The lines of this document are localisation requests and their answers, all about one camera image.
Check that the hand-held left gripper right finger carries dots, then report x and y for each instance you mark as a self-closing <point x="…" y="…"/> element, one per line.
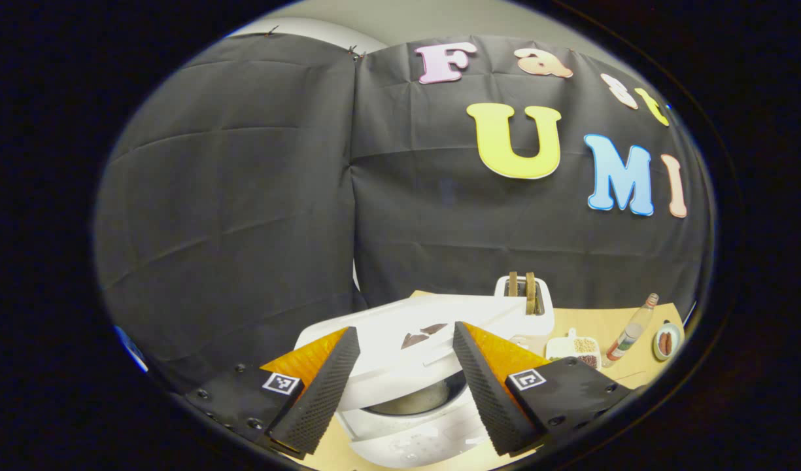
<point x="482" y="392"/>

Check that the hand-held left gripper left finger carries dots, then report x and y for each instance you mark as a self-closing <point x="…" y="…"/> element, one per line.
<point x="322" y="399"/>

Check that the white rice cooker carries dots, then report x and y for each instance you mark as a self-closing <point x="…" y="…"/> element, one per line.
<point x="400" y="366"/>

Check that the white toaster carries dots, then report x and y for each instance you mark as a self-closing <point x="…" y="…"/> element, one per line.
<point x="544" y="324"/>

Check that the white divided grain dish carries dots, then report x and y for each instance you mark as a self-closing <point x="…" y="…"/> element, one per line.
<point x="573" y="350"/>

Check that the brown bread slice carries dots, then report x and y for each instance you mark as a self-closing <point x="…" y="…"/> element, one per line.
<point x="512" y="284"/>
<point x="531" y="294"/>

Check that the clear plastic bottle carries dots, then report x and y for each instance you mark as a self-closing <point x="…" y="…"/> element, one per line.
<point x="629" y="333"/>

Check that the red meat slice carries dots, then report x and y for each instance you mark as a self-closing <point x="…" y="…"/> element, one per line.
<point x="669" y="342"/>
<point x="662" y="343"/>

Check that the pale green plate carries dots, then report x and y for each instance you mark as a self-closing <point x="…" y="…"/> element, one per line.
<point x="676" y="340"/>

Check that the black backdrop cloth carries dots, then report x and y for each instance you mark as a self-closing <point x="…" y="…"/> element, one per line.
<point x="243" y="196"/>

